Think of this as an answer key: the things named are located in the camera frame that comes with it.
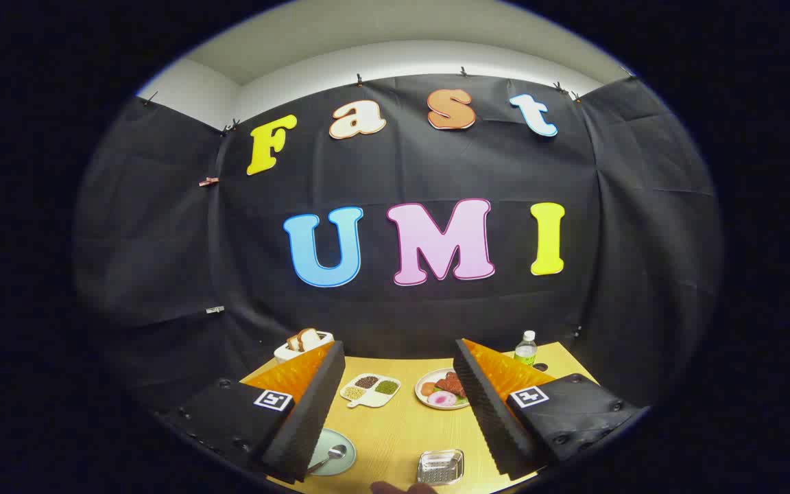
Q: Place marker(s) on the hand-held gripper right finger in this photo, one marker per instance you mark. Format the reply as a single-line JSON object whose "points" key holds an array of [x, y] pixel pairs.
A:
{"points": [[487, 412]]}

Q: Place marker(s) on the green label water bottle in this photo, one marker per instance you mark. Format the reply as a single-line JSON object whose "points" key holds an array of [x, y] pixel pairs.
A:
{"points": [[525, 350]]}

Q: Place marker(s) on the brown meat piece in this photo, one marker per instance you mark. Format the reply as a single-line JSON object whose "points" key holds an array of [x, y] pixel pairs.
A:
{"points": [[452, 384]]}

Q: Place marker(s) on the wooden clothes peg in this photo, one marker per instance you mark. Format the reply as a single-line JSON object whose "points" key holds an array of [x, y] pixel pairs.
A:
{"points": [[208, 181]]}

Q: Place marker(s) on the metal spoon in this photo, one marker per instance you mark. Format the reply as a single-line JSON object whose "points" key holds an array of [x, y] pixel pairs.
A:
{"points": [[333, 453]]}

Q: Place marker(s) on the pale green round plate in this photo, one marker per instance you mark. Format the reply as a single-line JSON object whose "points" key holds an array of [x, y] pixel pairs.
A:
{"points": [[337, 466]]}

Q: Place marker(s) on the white plate of food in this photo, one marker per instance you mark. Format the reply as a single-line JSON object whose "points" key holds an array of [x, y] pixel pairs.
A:
{"points": [[436, 401]]}

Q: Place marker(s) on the white toaster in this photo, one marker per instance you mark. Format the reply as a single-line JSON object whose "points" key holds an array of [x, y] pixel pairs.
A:
{"points": [[285, 355]]}

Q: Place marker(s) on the toast bread slice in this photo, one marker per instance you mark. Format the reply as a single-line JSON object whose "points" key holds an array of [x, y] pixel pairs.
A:
{"points": [[310, 338], [293, 343]]}

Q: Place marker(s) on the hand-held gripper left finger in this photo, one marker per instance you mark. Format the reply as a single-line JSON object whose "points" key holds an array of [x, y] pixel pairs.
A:
{"points": [[313, 412]]}

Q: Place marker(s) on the white divided dish of beans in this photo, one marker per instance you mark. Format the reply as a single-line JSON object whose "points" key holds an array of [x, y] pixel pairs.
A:
{"points": [[371, 390]]}

